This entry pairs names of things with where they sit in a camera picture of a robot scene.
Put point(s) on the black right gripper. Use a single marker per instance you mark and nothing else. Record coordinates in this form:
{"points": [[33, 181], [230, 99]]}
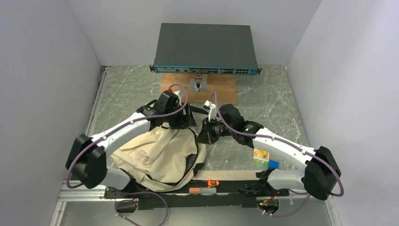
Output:
{"points": [[206, 136]]}

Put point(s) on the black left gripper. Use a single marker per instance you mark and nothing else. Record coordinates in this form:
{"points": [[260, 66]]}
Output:
{"points": [[185, 120]]}

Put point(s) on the beige canvas backpack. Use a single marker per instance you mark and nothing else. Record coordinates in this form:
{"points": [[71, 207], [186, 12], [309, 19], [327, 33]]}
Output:
{"points": [[162, 159]]}

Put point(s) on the orange pen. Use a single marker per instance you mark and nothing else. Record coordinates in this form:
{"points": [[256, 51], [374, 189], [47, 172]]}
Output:
{"points": [[209, 189]]}

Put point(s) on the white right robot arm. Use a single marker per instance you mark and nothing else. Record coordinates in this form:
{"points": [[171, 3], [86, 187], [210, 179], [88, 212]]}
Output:
{"points": [[317, 172]]}

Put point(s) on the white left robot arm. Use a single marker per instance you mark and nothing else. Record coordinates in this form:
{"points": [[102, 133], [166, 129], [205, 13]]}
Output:
{"points": [[87, 162]]}

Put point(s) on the yellow banana toy pack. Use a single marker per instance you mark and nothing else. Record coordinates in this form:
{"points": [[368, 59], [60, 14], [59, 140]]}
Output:
{"points": [[261, 157]]}

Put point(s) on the wooden base board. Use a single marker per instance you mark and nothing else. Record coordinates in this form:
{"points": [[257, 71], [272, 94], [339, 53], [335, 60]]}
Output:
{"points": [[224, 85]]}

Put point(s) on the blue eraser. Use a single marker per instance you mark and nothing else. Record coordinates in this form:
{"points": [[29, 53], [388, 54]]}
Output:
{"points": [[273, 164]]}

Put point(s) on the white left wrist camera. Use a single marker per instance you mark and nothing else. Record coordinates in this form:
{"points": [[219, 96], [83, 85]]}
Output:
{"points": [[178, 93]]}

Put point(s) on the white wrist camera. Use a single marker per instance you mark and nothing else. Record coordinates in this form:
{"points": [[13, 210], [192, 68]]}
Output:
{"points": [[211, 109], [178, 93]]}

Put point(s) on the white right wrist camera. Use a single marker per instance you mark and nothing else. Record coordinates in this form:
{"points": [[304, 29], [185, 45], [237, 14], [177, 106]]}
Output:
{"points": [[211, 109]]}

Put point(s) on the grey metal stand bracket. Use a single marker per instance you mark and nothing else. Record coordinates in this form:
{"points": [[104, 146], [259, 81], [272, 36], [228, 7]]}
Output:
{"points": [[199, 83]]}

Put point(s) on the grey network switch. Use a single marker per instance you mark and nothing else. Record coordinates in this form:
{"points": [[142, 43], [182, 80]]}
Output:
{"points": [[205, 49]]}

